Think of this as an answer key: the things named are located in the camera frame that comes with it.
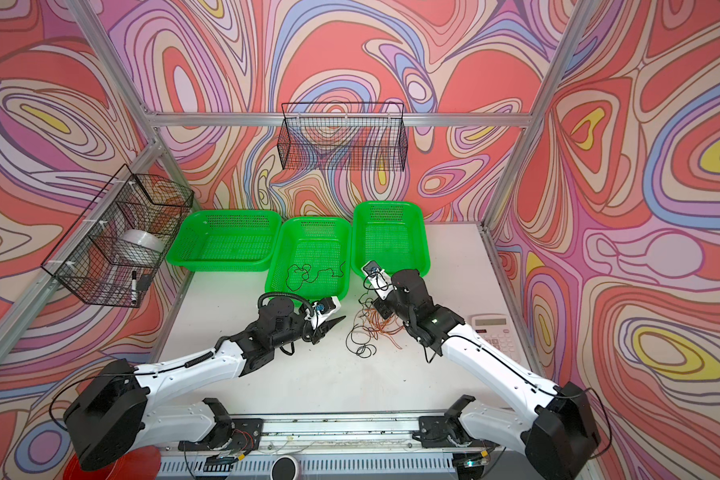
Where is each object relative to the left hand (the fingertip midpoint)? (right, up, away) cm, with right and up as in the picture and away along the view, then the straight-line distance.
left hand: (342, 308), depth 78 cm
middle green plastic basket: (-14, +13, +30) cm, 36 cm away
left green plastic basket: (-48, +20, +37) cm, 64 cm away
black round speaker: (-12, -33, -13) cm, 38 cm away
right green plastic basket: (+17, +22, +39) cm, 48 cm away
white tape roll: (-49, +18, -5) cm, 53 cm away
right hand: (+10, +5, +1) cm, 11 cm away
